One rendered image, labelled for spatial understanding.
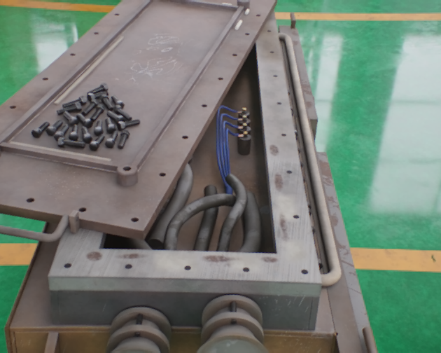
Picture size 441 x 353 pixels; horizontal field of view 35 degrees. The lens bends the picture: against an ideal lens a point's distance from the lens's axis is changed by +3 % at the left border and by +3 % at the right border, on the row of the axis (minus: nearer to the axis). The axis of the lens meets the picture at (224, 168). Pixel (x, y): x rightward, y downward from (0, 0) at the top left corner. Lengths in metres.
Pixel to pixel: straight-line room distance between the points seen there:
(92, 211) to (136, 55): 0.69
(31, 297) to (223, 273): 0.36
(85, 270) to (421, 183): 2.98
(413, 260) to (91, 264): 2.40
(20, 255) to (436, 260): 1.94
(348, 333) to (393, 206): 2.51
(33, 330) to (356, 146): 3.15
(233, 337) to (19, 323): 0.38
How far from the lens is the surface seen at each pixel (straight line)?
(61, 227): 1.22
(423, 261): 3.41
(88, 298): 1.20
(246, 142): 1.65
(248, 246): 1.32
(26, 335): 1.27
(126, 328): 1.16
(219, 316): 1.13
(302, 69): 2.15
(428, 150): 4.27
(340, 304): 1.30
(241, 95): 1.94
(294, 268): 1.18
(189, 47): 1.90
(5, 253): 3.35
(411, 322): 3.10
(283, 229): 1.26
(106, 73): 1.75
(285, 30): 2.41
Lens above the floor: 2.12
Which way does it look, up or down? 33 degrees down
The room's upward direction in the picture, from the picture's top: 3 degrees clockwise
